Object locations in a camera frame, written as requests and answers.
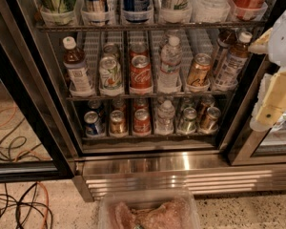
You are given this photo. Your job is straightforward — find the small water bottle bottom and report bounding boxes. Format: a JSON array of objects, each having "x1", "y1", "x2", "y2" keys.
[{"x1": 155, "y1": 100, "x2": 175, "y2": 135}]

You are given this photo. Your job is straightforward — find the brown tea bottle behind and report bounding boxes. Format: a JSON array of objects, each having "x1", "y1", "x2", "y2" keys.
[{"x1": 212, "y1": 29, "x2": 237, "y2": 75}]

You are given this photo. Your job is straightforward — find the clear plastic bin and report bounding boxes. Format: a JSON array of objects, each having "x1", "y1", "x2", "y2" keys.
[{"x1": 98, "y1": 188, "x2": 201, "y2": 229}]

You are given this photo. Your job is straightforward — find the white green can middle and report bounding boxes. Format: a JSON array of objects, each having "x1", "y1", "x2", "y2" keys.
[{"x1": 99, "y1": 56, "x2": 123, "y2": 96}]

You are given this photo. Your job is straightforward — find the red can bottom front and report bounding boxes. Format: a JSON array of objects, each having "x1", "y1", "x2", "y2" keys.
[{"x1": 133, "y1": 109, "x2": 151, "y2": 135}]

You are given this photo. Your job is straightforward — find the black and orange floor cables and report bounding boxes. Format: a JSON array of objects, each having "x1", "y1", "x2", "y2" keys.
[{"x1": 0, "y1": 180, "x2": 54, "y2": 229}]

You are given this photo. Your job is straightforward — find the brown tea bottle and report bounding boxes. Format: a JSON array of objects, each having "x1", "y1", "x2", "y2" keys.
[
  {"x1": 212, "y1": 29, "x2": 237, "y2": 75},
  {"x1": 214, "y1": 31, "x2": 252, "y2": 87},
  {"x1": 63, "y1": 36, "x2": 92, "y2": 96}
]

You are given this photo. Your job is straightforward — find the black glass fridge door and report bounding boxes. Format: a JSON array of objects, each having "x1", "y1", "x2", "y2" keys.
[{"x1": 0, "y1": 26, "x2": 75, "y2": 184}]

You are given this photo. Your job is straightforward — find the red can middle rear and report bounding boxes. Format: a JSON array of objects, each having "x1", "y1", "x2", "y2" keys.
[{"x1": 129, "y1": 42, "x2": 148, "y2": 58}]

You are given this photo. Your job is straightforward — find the red coca cola can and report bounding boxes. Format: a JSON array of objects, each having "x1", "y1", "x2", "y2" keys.
[{"x1": 130, "y1": 55, "x2": 152, "y2": 94}]

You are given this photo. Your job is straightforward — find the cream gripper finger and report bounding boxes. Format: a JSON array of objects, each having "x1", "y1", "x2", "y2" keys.
[{"x1": 248, "y1": 28, "x2": 273, "y2": 54}]

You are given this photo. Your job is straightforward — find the orange gold can front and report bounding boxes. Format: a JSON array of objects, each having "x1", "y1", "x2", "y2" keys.
[{"x1": 110, "y1": 110, "x2": 128, "y2": 135}]

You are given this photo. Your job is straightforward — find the blue can bottom rear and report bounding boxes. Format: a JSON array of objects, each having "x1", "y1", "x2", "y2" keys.
[{"x1": 88, "y1": 100, "x2": 106, "y2": 118}]

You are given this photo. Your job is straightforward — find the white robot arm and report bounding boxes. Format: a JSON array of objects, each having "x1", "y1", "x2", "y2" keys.
[{"x1": 249, "y1": 11, "x2": 286, "y2": 132}]

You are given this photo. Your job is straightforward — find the white can middle rear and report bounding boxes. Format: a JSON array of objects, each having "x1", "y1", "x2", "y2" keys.
[{"x1": 103, "y1": 43, "x2": 120, "y2": 59}]

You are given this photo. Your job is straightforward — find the blue pepsi can front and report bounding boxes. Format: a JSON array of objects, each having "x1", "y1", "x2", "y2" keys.
[{"x1": 84, "y1": 111, "x2": 104, "y2": 137}]

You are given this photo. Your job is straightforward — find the gold can middle shelf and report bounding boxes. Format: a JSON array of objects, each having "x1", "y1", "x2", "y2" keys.
[{"x1": 187, "y1": 53, "x2": 211, "y2": 87}]

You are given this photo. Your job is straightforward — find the orange can bottom rear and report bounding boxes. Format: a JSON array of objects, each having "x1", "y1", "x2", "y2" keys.
[{"x1": 112, "y1": 98, "x2": 127, "y2": 112}]

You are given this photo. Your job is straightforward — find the brown tea bottle right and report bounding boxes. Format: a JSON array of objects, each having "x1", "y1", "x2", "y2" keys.
[{"x1": 214, "y1": 31, "x2": 252, "y2": 87}]

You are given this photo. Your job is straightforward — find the green silver can front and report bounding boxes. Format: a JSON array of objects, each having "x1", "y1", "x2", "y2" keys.
[{"x1": 177, "y1": 107, "x2": 197, "y2": 134}]

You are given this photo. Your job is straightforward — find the clear water bottle middle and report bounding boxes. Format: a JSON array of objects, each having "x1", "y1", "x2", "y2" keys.
[{"x1": 158, "y1": 35, "x2": 182, "y2": 94}]

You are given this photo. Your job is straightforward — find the brown tea bottle left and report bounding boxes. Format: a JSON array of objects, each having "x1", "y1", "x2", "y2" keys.
[{"x1": 63, "y1": 36, "x2": 92, "y2": 96}]

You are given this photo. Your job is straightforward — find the stainless fridge base grille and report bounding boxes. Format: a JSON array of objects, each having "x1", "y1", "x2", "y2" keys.
[{"x1": 72, "y1": 152, "x2": 286, "y2": 202}]

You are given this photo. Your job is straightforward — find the gold can right rear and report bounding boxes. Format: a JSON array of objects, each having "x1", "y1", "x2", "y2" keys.
[{"x1": 197, "y1": 94, "x2": 215, "y2": 118}]

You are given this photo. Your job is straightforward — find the red can bottom rear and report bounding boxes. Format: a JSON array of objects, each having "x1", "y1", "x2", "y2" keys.
[{"x1": 133, "y1": 98, "x2": 149, "y2": 111}]

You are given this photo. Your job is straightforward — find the gold can right front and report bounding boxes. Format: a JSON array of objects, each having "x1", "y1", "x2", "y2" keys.
[{"x1": 199, "y1": 107, "x2": 221, "y2": 134}]

